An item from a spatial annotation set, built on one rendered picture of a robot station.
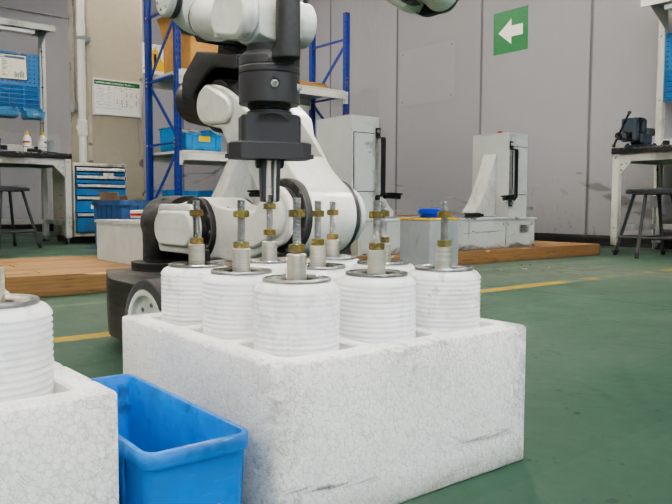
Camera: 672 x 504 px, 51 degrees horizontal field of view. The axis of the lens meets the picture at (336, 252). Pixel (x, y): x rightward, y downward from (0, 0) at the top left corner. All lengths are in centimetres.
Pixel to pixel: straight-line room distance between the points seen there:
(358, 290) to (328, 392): 14
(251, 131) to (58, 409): 54
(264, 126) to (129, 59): 654
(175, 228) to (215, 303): 80
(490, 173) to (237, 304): 384
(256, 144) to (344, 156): 267
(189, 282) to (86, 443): 37
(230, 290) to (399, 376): 22
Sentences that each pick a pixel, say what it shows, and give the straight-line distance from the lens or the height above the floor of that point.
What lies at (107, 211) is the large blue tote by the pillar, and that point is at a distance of 559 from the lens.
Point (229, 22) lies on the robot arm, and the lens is 105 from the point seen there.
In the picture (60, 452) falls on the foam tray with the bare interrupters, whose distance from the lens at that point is 61.
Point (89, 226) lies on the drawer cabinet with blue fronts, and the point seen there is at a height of 15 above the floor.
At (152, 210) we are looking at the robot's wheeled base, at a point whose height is 32.
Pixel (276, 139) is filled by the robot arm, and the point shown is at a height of 43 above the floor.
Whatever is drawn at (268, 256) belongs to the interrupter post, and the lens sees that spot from 103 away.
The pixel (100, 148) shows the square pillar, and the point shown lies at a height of 88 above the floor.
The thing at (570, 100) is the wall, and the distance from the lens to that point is 670.
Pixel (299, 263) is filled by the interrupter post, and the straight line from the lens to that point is 76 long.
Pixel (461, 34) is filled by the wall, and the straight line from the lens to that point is 760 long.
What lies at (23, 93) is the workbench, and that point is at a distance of 697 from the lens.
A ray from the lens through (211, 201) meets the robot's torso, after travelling 159.
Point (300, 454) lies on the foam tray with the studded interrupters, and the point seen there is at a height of 9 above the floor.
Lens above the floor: 33
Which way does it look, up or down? 4 degrees down
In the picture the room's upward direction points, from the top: straight up
